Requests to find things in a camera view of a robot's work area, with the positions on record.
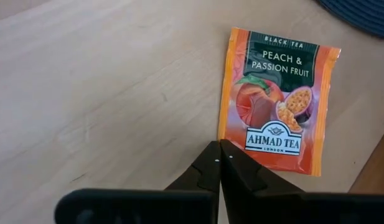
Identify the dark round plate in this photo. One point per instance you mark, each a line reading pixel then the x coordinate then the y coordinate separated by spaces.
pixel 363 14

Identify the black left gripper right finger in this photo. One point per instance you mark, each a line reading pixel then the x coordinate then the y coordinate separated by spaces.
pixel 266 205

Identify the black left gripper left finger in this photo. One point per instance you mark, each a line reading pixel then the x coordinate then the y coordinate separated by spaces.
pixel 179 205

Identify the orange peach tea packet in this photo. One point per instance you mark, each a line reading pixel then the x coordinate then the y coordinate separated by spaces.
pixel 272 102

